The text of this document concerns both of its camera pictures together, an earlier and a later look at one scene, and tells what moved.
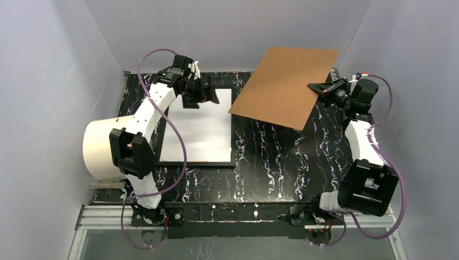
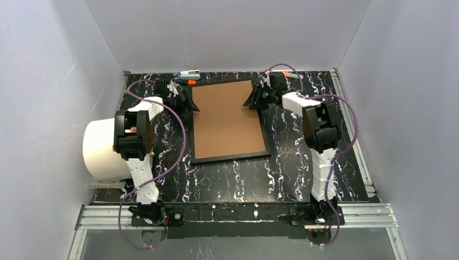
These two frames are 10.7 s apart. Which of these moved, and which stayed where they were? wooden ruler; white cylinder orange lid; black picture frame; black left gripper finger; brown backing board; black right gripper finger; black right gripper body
Moved: brown backing board; black right gripper body; black right gripper finger; black left gripper finger; black picture frame
Stayed: white cylinder orange lid; wooden ruler
